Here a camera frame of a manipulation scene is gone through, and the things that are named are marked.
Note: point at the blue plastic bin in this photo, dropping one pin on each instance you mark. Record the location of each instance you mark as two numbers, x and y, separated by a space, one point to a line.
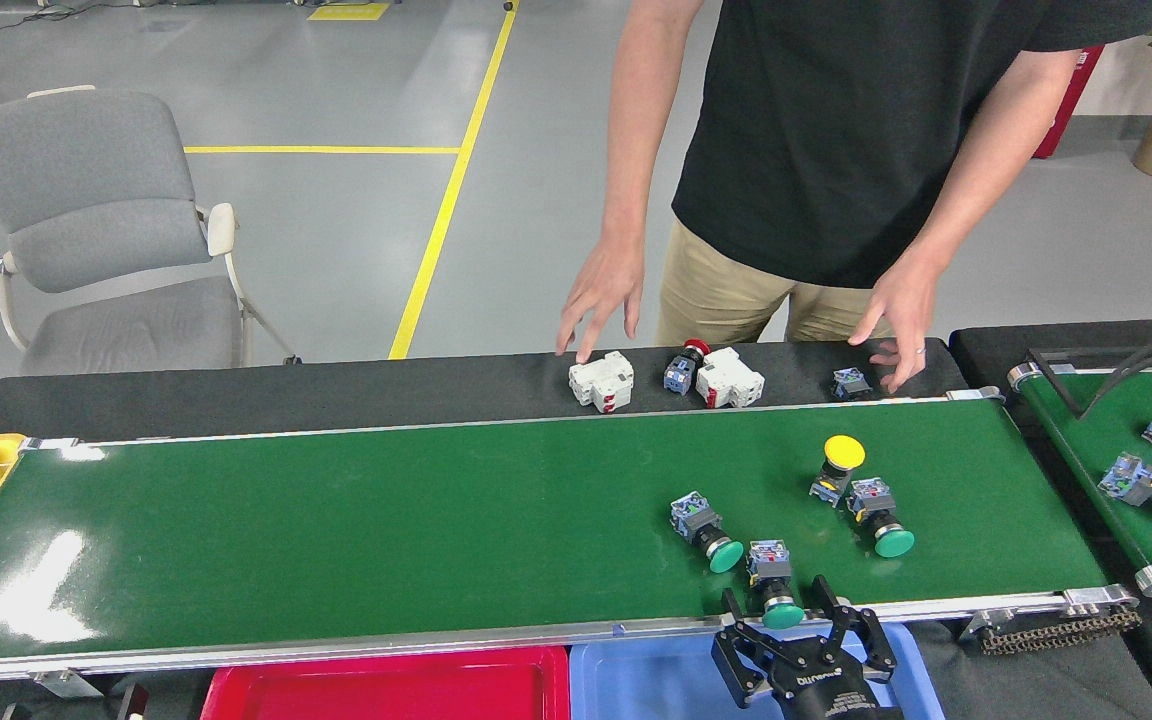
636 685

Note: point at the person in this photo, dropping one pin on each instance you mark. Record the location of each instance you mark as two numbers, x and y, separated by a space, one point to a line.
836 100

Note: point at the red plastic bin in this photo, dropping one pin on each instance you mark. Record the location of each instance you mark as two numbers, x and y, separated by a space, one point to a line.
386 690

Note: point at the green push button switch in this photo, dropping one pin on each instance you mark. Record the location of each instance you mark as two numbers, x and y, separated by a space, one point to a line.
783 615
725 556
893 543

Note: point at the black guide frame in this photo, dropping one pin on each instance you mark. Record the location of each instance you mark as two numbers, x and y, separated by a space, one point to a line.
1084 408

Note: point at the small red mushroom button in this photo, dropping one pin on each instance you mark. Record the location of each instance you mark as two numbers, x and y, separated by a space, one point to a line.
679 375

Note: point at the grey padded chair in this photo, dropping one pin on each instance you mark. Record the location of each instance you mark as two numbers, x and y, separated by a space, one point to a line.
86 190

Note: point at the person's right forearm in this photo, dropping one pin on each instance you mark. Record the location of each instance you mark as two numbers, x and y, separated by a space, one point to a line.
636 120

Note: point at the black table cover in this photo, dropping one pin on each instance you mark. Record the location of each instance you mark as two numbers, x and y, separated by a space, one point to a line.
236 395
986 345

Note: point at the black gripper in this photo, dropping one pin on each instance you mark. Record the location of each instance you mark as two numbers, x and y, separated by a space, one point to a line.
831 690

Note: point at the red waste bin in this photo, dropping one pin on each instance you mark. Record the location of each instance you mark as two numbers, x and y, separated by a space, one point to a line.
1076 100

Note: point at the person's left hand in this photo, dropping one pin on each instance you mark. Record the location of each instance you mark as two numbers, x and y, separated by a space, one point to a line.
906 300

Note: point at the long green conveyor belt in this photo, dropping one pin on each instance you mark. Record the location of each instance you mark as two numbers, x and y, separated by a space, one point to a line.
336 520

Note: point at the yellow push button switch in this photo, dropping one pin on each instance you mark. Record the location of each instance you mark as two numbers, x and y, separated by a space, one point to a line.
844 452

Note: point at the person's left forearm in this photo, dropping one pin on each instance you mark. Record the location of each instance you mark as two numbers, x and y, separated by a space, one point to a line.
996 170

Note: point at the blue switch contact block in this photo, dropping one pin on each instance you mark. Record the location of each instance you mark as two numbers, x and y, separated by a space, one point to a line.
850 383

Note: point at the person's right hand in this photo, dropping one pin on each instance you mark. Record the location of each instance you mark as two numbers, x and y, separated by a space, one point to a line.
601 290

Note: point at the white circuit breaker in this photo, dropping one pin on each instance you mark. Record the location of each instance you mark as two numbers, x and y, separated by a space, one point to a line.
601 381
729 378

